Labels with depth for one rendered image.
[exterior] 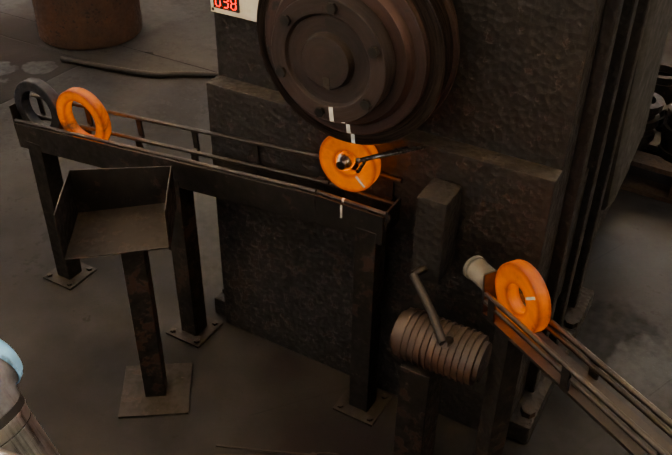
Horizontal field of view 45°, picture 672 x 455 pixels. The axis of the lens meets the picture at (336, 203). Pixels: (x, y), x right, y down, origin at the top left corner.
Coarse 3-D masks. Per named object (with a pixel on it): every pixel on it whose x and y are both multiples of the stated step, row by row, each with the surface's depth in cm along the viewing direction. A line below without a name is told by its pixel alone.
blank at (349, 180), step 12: (324, 144) 194; (336, 144) 192; (348, 144) 190; (324, 156) 196; (336, 156) 195; (360, 156) 190; (324, 168) 198; (336, 168) 196; (372, 168) 190; (336, 180) 198; (348, 180) 196; (360, 180) 194; (372, 180) 192
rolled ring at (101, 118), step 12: (60, 96) 237; (72, 96) 234; (84, 96) 232; (60, 108) 239; (96, 108) 232; (60, 120) 242; (72, 120) 243; (96, 120) 234; (108, 120) 235; (84, 132) 243; (96, 132) 237; (108, 132) 237
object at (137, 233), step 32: (64, 192) 200; (96, 192) 211; (128, 192) 212; (160, 192) 213; (64, 224) 199; (96, 224) 209; (128, 224) 208; (160, 224) 207; (64, 256) 198; (96, 256) 198; (128, 256) 208; (128, 288) 214; (160, 352) 230; (128, 384) 241; (160, 384) 235; (128, 416) 231
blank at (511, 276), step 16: (512, 272) 169; (528, 272) 165; (496, 288) 176; (512, 288) 173; (528, 288) 164; (544, 288) 163; (512, 304) 173; (528, 304) 166; (544, 304) 163; (528, 320) 167; (544, 320) 164
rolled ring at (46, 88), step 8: (24, 80) 244; (32, 80) 242; (40, 80) 243; (16, 88) 246; (24, 88) 244; (32, 88) 242; (40, 88) 240; (48, 88) 241; (16, 96) 248; (24, 96) 248; (40, 96) 242; (48, 96) 240; (56, 96) 242; (16, 104) 250; (24, 104) 250; (48, 104) 242; (24, 112) 250; (32, 112) 252; (56, 112) 242; (32, 120) 251; (40, 120) 252; (56, 120) 244
